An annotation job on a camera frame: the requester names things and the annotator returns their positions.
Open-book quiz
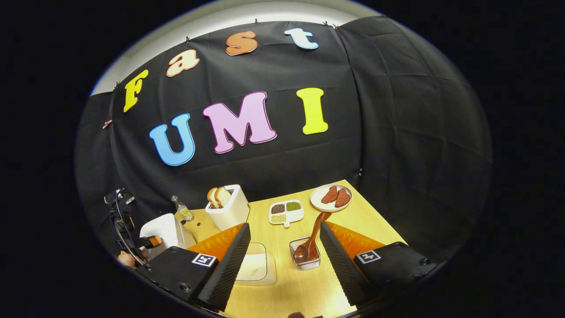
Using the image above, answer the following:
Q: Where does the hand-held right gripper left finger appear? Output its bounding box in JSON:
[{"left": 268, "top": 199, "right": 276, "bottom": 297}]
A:
[{"left": 139, "top": 222, "right": 252, "bottom": 312}]

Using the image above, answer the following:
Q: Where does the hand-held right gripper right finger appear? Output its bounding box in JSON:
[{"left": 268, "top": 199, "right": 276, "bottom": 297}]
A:
[{"left": 320, "top": 221, "right": 438, "bottom": 307}]

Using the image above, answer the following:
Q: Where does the white rice cooker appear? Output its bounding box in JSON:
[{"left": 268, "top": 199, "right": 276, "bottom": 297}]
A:
[{"left": 140, "top": 213, "right": 197, "bottom": 250}]

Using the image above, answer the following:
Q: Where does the white rice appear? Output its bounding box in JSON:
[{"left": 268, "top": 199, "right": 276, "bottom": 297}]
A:
[{"left": 238, "top": 253, "right": 268, "bottom": 281}]

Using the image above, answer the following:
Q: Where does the brown wooden spoon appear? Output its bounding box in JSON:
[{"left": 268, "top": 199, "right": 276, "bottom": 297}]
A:
[{"left": 294, "top": 212, "right": 332, "bottom": 264}]

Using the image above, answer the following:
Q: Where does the metal wire chopstick holder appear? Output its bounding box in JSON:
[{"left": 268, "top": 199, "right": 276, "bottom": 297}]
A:
[{"left": 289, "top": 237, "right": 322, "bottom": 270}]

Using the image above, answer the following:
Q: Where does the clear rice container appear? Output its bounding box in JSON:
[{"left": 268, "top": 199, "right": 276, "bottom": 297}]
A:
[{"left": 236, "top": 242, "right": 277, "bottom": 285}]

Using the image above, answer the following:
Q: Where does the small clear glass bottle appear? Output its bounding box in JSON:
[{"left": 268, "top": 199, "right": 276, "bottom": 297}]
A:
[{"left": 171, "top": 196, "right": 194, "bottom": 222}]

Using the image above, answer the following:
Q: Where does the white toaster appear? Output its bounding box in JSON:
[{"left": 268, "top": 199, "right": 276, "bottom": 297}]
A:
[{"left": 205, "top": 184, "right": 250, "bottom": 231}]

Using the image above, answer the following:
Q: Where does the white divided bean dish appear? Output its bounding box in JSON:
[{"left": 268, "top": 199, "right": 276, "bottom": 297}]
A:
[{"left": 269, "top": 200, "right": 305, "bottom": 228}]

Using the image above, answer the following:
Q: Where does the white round plate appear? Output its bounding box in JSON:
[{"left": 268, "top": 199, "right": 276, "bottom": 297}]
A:
[{"left": 310, "top": 184, "right": 353, "bottom": 212}]

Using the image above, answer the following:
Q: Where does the row of small black clips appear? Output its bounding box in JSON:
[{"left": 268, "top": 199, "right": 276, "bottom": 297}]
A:
[{"left": 114, "top": 19, "right": 340, "bottom": 89}]

